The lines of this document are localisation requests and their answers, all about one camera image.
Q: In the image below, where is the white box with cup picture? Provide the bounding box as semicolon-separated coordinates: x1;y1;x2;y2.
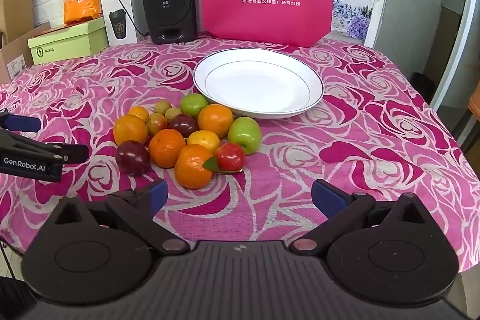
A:
100;0;138;47

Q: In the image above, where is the red apple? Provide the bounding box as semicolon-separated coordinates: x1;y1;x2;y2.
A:
214;143;247;172

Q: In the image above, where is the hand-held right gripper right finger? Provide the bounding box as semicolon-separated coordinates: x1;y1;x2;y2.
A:
289;178;432;256

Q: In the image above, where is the white door frame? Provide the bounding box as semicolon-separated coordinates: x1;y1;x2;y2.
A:
365;0;480;152

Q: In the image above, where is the brown cardboard box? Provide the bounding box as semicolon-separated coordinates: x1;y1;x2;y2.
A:
0;0;51;84

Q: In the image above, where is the pink rose tablecloth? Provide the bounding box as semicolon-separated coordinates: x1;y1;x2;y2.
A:
0;31;480;276

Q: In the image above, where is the white round plate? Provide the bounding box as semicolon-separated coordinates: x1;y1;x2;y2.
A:
193;48;324;119

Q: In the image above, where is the small orange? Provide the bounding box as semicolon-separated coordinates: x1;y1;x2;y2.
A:
128;106;150;122

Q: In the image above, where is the light green box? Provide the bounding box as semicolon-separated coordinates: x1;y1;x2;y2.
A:
27;17;109;66

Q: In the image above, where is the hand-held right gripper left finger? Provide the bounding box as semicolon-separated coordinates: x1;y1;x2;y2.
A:
45;178;191;256

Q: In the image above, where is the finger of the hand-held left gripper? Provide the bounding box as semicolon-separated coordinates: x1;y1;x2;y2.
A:
0;129;90;163
0;112;42;133

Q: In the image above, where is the orange with green leaf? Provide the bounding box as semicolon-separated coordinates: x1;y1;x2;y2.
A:
174;144;219;189

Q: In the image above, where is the yellow citrus fruit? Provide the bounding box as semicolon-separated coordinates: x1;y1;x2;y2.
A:
187;130;221;154

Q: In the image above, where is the large green apple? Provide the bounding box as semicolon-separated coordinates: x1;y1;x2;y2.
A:
228;116;262;155

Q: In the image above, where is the dark purple plum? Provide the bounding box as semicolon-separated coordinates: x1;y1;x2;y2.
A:
115;140;151;176
169;113;199;138

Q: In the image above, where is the small green apple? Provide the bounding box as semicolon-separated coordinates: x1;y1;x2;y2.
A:
180;93;209;118

